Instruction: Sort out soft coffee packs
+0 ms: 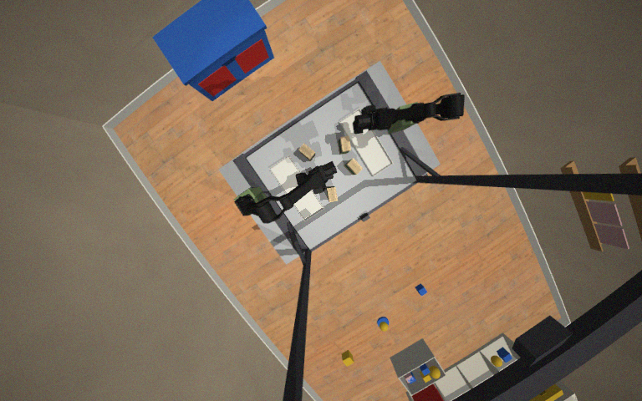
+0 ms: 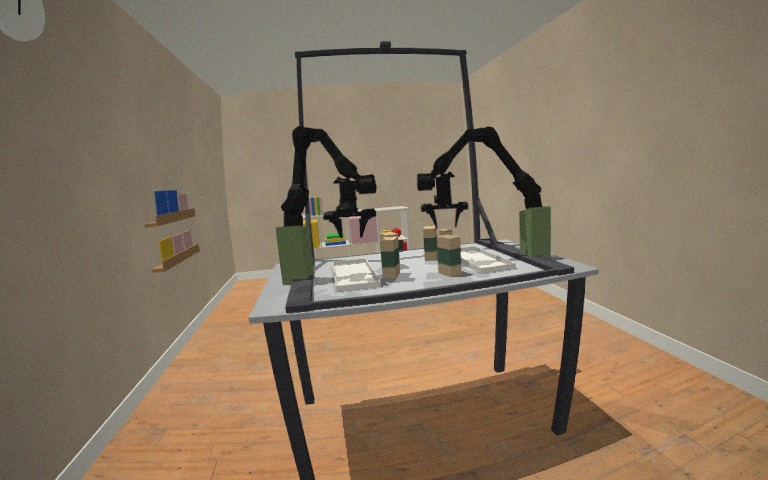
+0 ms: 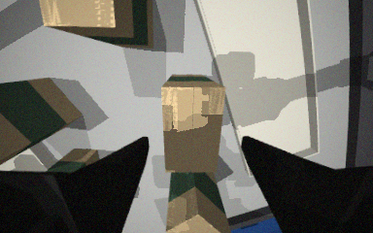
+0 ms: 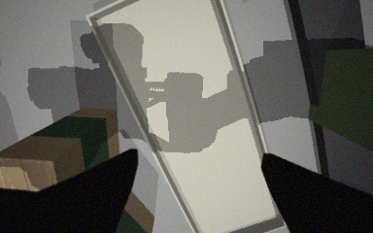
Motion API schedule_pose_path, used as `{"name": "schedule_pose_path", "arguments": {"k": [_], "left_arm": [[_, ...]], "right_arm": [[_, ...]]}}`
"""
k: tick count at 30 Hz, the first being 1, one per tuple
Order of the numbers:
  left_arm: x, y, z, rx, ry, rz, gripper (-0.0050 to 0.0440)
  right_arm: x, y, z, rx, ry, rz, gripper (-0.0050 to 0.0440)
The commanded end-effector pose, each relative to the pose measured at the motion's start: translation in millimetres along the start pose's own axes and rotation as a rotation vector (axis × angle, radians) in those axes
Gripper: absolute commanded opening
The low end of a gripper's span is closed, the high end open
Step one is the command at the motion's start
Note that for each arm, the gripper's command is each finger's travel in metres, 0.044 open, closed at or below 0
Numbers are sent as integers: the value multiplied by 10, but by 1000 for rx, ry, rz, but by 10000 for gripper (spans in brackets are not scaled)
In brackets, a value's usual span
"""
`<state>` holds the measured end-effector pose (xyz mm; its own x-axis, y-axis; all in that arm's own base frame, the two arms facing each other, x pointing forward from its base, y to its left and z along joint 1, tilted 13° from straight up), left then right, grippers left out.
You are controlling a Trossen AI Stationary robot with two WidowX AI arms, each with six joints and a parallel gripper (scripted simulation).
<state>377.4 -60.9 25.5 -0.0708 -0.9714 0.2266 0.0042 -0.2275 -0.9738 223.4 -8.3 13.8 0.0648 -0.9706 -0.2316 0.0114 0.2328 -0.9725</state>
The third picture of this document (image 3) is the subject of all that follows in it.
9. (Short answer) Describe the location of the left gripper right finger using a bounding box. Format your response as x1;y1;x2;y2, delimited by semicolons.
241;136;373;233

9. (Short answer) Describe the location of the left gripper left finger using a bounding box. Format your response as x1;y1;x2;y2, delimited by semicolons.
0;137;150;233

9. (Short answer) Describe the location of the white shallow tray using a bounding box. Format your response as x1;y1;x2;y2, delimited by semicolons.
193;0;320;177
0;143;56;172

